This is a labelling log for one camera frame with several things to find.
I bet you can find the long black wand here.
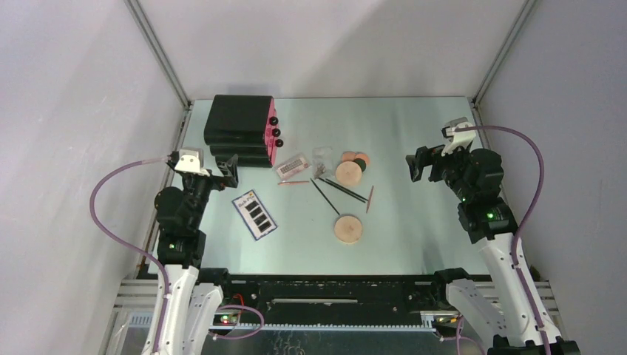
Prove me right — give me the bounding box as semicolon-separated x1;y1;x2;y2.
309;178;341;216

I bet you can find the dark green round sponge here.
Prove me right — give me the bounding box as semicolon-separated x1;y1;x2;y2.
353;158;367;172

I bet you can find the false eyelash case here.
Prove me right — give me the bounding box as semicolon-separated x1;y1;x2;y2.
274;153;311;182

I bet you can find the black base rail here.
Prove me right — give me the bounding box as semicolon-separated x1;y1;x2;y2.
198;268;489;328

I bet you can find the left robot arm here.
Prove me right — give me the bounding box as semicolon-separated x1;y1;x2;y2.
142;149;239;354

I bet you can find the beige round sponge lower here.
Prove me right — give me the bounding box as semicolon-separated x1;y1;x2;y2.
333;214;363;244

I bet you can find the large beige sponge upper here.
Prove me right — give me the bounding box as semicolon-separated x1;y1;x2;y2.
335;161;363;187

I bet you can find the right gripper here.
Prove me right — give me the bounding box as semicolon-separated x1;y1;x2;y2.
405;139;473;201

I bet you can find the black thin brush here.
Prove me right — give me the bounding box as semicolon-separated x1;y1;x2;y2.
317;177;367;204

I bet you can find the orange round sponge left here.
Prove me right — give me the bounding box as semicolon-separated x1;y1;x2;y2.
341;151;356;163

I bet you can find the orange round sponge right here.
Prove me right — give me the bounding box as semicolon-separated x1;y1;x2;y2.
355;152;370;167

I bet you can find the black mascara wand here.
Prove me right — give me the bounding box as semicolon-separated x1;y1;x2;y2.
324;178;369;203

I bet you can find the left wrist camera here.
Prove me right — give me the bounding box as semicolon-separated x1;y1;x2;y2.
174;148;208;175

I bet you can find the orange round sponge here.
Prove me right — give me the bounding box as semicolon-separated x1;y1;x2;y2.
355;152;370;167
341;151;356;163

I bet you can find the bob pin card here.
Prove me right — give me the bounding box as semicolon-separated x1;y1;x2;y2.
231;189;278;241

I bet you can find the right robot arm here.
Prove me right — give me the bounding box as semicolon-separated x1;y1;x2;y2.
406;146;580;354

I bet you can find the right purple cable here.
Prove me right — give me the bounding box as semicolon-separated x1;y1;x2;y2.
454;124;554;355

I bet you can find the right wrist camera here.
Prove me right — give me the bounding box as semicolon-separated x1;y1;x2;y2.
441;117;477;157

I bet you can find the clear bag of clips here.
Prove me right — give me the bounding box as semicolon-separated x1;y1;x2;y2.
312;146;334;179

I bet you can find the black pink drawer organizer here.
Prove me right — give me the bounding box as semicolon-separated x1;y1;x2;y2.
203;95;272;168

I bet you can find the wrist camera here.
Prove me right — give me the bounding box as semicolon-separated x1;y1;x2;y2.
441;117;477;157
174;148;208;175

